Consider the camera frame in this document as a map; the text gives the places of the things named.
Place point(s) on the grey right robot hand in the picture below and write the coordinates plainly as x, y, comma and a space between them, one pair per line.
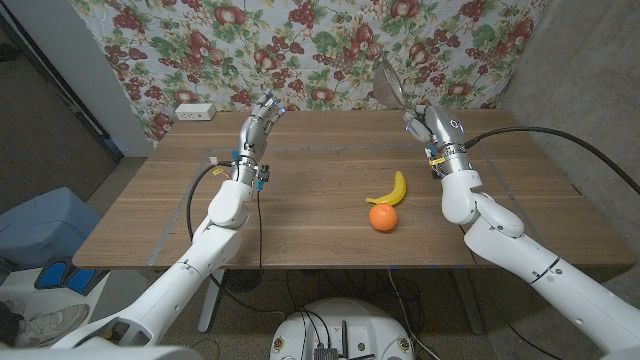
442, 125

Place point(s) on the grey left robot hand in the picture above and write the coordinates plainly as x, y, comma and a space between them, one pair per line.
253, 132

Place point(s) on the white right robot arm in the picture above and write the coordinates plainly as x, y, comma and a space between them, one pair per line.
500, 235

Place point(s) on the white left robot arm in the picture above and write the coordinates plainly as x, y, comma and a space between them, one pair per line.
195, 260

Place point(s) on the yellow banana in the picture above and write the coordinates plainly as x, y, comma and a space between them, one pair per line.
397, 192

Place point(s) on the white power strip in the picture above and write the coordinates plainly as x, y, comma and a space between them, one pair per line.
195, 111

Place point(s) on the orange fruit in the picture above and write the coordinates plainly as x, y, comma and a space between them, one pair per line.
383, 217

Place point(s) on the black round disc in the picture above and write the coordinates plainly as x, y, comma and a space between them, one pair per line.
245, 282

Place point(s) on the white table leg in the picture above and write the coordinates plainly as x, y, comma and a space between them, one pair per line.
470, 305
210, 305

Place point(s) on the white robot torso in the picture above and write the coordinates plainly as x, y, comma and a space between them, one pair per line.
345, 325

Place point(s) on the blue-grey storage bin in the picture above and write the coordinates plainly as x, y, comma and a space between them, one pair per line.
45, 225

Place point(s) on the black item with blue pads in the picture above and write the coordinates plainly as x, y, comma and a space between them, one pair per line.
55, 275

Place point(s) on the white sneaker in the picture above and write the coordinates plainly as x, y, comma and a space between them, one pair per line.
12, 306
55, 325

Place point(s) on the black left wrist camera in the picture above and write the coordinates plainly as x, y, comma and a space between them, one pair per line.
262, 175

